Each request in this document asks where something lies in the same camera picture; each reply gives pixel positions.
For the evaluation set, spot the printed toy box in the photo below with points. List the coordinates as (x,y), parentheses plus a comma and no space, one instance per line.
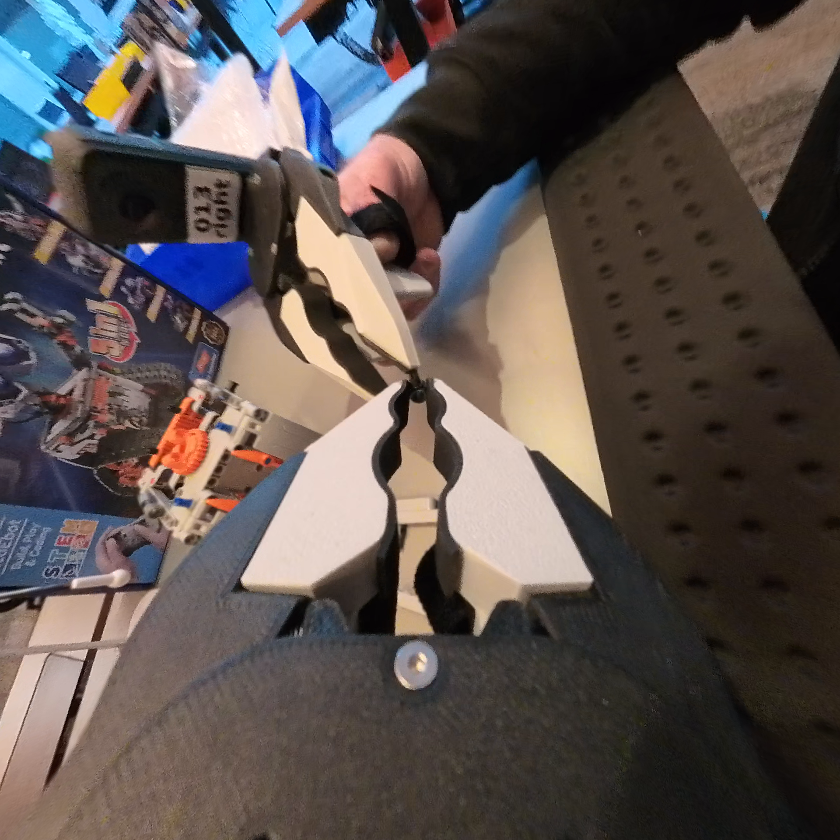
(65,367)

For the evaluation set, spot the blue plastic bin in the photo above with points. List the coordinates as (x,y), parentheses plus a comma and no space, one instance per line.
(190,279)

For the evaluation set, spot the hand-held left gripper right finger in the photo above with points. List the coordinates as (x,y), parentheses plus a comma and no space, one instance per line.
(518,525)

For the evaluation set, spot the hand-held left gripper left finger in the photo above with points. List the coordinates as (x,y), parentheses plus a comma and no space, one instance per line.
(315,525)

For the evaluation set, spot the black perforated panel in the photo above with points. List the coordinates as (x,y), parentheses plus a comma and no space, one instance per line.
(689,394)

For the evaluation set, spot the person's black jacket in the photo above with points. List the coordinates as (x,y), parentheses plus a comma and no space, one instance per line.
(807,197)

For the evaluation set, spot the grey orange toy brick vehicle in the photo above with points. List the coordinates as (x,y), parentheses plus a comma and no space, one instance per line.
(197,453)

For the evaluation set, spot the person's right hand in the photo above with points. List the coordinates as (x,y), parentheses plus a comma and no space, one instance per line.
(394,170)

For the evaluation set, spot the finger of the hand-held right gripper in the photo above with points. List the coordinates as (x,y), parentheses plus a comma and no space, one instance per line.
(367,289)
(305,334)

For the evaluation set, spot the yellow box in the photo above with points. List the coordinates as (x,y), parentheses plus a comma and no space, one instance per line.
(115,88)

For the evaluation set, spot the person's right forearm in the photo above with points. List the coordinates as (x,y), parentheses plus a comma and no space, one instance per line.
(525,85)

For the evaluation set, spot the grey toy pin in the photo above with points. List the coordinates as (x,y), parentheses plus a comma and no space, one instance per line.
(417,392)

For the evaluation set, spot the clear plastic wrap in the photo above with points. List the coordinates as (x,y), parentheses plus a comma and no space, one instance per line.
(229,111)

